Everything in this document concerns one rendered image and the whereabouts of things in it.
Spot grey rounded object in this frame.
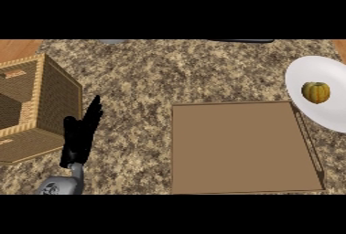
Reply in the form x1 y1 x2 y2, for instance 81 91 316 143
97 38 128 45

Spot white round plate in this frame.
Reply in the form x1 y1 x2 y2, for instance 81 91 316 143
283 55 346 133

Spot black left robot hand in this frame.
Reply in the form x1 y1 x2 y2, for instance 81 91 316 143
57 94 104 169

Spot brown flat tray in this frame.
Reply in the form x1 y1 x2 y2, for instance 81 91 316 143
170 100 326 195

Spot yellow green squash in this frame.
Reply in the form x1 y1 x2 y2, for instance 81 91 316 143
300 81 332 105

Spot woven wicker basket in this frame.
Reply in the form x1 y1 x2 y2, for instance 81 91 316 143
0 52 84 165

